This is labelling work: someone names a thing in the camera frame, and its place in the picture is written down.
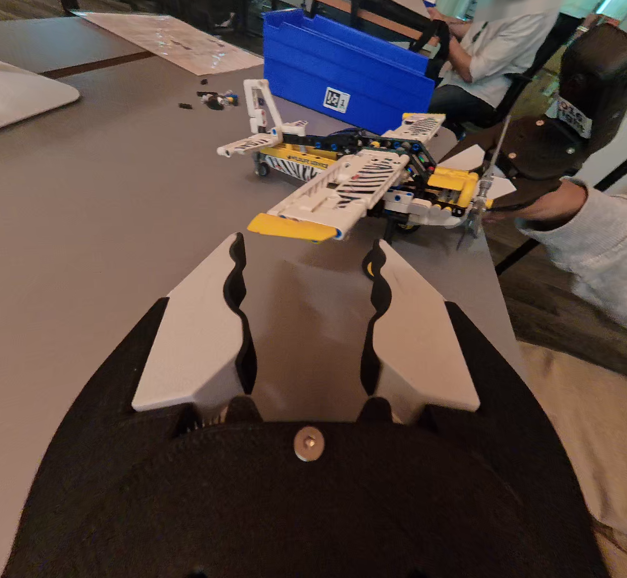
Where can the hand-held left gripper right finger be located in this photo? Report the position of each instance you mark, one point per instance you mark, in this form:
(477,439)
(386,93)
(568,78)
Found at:
(421,343)

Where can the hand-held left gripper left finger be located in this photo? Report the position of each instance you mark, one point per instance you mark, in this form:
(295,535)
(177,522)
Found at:
(196,343)

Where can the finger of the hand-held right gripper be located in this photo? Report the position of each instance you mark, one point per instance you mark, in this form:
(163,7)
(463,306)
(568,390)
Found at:
(499,188)
(468,160)

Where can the yellow white lego airplane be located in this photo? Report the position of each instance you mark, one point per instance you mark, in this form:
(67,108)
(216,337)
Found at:
(343,181)

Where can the cluster of small lego pieces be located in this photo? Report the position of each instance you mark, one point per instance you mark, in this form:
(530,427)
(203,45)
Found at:
(215,100)

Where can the person's right hand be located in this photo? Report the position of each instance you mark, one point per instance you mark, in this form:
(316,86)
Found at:
(548,205)

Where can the blue plastic bin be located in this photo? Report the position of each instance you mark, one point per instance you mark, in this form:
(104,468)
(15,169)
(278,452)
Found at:
(343,68)

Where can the printed paper sheet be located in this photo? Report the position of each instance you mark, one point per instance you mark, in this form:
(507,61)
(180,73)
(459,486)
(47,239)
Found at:
(171,41)

